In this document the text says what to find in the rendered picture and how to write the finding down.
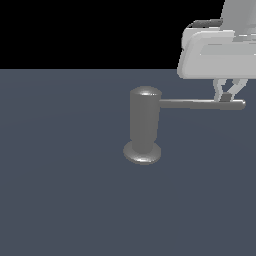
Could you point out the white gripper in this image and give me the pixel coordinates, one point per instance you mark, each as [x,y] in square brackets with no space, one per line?
[213,56]

